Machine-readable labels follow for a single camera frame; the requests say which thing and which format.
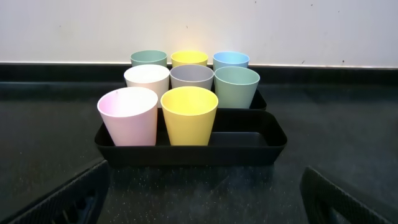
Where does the black tray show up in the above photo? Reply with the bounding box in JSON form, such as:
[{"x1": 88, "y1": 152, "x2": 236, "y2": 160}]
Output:
[
  {"x1": 157, "y1": 88, "x2": 267, "y2": 111},
  {"x1": 94, "y1": 108, "x2": 288, "y2": 167}
]

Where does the green cup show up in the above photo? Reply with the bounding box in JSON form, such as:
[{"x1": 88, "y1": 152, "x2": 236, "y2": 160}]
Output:
[
  {"x1": 213, "y1": 66, "x2": 261, "y2": 110},
  {"x1": 130, "y1": 50, "x2": 168, "y2": 68}
]

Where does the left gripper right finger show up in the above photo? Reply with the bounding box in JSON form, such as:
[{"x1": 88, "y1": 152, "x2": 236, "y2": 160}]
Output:
[{"x1": 299, "y1": 166, "x2": 398, "y2": 224}]

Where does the grey cup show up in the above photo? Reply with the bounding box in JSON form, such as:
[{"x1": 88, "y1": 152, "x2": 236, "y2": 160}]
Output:
[{"x1": 169, "y1": 64, "x2": 215, "y2": 91}]

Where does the pink cup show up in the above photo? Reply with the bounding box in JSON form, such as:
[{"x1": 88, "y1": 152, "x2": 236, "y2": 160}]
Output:
[{"x1": 96, "y1": 86, "x2": 159, "y2": 147}]

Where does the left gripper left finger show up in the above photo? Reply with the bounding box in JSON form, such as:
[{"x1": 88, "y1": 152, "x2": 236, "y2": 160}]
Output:
[{"x1": 0, "y1": 158, "x2": 111, "y2": 224}]

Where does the yellow cup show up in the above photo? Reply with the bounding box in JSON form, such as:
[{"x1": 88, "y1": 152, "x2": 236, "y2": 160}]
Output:
[
  {"x1": 160, "y1": 86, "x2": 219, "y2": 146},
  {"x1": 170, "y1": 50, "x2": 209, "y2": 68}
]

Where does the blue cup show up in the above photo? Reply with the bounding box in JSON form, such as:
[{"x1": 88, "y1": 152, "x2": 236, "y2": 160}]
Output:
[{"x1": 213, "y1": 51, "x2": 250, "y2": 71}]

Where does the white cup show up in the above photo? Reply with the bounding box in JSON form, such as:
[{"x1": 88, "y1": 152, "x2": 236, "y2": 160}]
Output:
[{"x1": 123, "y1": 64, "x2": 171, "y2": 108}]

